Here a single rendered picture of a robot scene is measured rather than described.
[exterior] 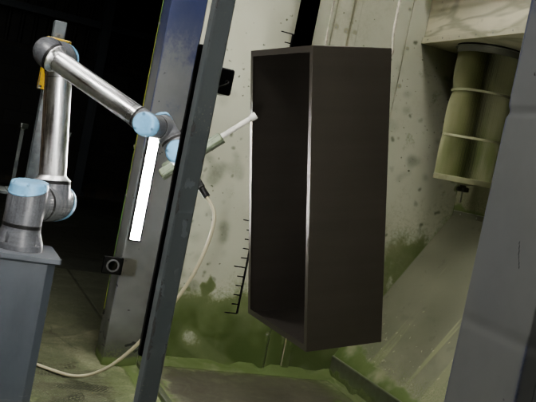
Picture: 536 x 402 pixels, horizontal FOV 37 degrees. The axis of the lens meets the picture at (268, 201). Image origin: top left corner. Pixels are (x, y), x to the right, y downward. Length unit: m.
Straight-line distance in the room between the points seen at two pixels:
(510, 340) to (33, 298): 2.16
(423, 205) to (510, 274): 3.26
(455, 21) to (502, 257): 3.04
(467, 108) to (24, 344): 2.46
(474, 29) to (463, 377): 2.94
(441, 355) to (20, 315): 1.98
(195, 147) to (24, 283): 1.33
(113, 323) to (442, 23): 2.35
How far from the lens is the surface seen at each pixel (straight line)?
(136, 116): 3.03
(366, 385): 4.24
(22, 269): 3.17
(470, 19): 4.30
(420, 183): 4.64
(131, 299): 4.10
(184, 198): 2.04
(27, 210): 3.20
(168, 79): 4.02
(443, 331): 4.12
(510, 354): 1.41
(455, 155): 4.26
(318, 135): 3.08
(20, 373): 3.28
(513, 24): 4.01
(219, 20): 2.06
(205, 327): 4.24
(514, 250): 1.43
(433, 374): 3.96
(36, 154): 4.12
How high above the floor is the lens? 1.18
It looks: 3 degrees down
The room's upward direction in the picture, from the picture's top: 11 degrees clockwise
